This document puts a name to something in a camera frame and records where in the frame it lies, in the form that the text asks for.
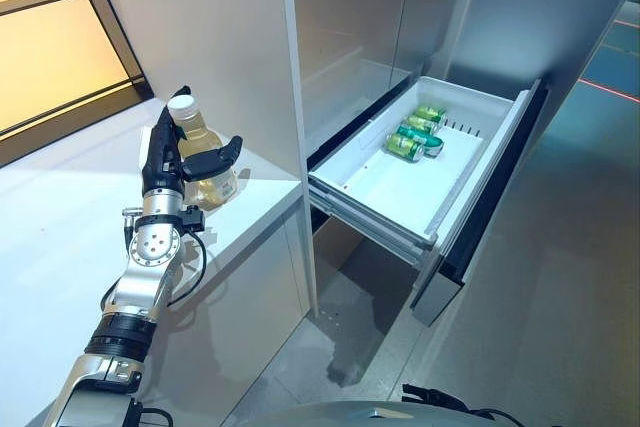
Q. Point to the white fridge drawer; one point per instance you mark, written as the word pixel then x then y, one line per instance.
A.
pixel 395 182

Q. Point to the stainless steel fridge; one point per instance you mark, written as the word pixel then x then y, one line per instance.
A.
pixel 360 22

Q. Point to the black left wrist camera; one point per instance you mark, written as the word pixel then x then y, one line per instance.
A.
pixel 192 219

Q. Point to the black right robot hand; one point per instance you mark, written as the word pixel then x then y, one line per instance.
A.
pixel 440 399

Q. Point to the dark green drink can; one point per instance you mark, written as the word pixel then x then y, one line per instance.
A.
pixel 424 139

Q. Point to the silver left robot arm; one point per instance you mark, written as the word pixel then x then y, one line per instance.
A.
pixel 150 247

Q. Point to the white tall side panel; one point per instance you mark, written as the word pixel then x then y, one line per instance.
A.
pixel 300 97

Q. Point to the black framed window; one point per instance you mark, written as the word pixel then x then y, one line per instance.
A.
pixel 50 22

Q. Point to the yellow juice bottle white cap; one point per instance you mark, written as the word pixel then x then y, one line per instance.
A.
pixel 200 127

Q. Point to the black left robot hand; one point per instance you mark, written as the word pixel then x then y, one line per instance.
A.
pixel 160 157

